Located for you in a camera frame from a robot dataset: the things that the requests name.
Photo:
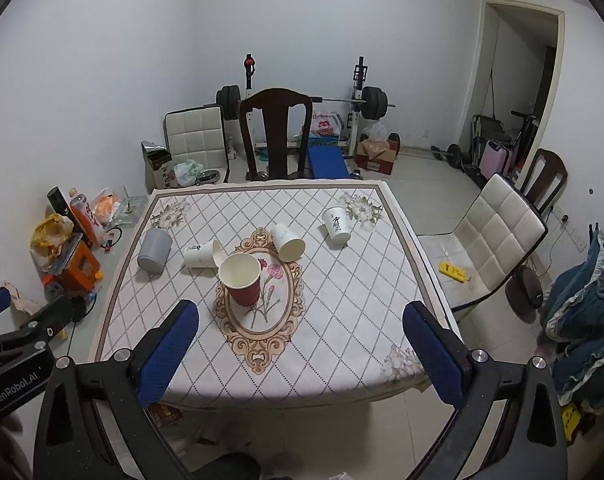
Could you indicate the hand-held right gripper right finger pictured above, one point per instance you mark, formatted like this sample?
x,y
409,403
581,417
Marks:
x,y
437,357

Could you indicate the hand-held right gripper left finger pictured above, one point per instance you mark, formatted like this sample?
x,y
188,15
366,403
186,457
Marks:
x,y
165,357

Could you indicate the grey plastic cup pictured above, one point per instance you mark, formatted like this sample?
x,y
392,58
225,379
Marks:
x,y
154,255

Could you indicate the white paper cup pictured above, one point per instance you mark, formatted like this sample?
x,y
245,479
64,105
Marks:
x,y
338,229
199,256
284,237

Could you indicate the red paper cup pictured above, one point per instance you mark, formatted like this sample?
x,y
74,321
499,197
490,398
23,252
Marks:
x,y
244,292

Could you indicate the orange box clutter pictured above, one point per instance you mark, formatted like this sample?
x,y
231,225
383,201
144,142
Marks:
x,y
76,270

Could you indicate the yellow plastic bag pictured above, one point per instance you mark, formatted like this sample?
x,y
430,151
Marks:
x,y
49,237

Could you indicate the yellow tool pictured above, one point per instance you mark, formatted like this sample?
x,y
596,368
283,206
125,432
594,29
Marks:
x,y
452,271

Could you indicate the floral diamond-pattern tablecloth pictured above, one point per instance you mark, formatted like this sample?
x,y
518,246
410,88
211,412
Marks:
x,y
342,310

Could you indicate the red and white bottle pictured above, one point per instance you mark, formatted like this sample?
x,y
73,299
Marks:
x,y
86,220

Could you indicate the black bottle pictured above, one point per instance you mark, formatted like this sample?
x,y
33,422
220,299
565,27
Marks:
x,y
59,202

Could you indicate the orange plastic bag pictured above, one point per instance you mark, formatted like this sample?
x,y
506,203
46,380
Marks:
x,y
104,206

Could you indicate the glass ashtray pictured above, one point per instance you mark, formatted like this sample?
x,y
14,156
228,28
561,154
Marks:
x,y
129,210

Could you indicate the white cushioned chair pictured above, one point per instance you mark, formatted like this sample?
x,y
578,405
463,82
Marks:
x,y
196,135
497,230

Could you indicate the yellow packet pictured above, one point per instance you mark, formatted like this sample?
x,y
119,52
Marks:
x,y
572,422

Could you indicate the pile of blue clothes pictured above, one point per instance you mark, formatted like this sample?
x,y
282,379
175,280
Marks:
x,y
587,310

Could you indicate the brown paper box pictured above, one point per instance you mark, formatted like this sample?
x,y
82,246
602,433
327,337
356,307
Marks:
x,y
159,172

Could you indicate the metal pot lid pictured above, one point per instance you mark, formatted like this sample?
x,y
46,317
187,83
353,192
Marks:
x,y
208,176

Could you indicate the white plastic bag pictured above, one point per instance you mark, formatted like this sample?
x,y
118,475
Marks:
x,y
377,131
187,172

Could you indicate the black dumbbell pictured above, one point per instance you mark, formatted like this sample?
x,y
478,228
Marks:
x,y
453,152

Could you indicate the brown cardboard box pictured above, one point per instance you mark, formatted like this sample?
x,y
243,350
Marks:
x,y
377,160

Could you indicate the pink suitcase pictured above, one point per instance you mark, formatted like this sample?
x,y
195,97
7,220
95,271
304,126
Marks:
x,y
497,157

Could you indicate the dark wooden chair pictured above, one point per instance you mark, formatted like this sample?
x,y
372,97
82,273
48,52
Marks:
x,y
549,167
277,110

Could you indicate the blue bench pad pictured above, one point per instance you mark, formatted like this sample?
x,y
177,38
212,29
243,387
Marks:
x,y
326,162

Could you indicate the black folding cart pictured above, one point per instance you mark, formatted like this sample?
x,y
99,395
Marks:
x,y
484,127

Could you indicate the red-print plastic bag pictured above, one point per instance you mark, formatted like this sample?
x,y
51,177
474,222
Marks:
x,y
324,124

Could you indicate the black barbell with plates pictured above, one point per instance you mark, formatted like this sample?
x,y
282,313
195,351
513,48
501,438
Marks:
x,y
374,102

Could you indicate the white weight bench rack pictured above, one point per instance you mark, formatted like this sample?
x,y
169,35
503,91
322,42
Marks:
x,y
358,80

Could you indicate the wall socket with plug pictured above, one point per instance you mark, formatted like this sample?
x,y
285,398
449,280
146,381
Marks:
x,y
562,215

